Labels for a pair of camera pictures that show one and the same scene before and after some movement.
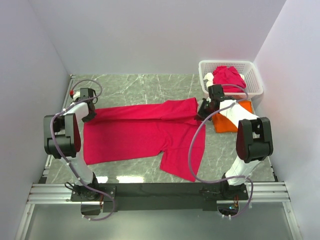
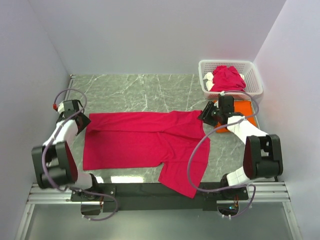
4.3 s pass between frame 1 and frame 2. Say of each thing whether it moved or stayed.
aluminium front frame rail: stayed
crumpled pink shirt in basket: stayed
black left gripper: moved
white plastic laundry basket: stayed
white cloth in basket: stayed
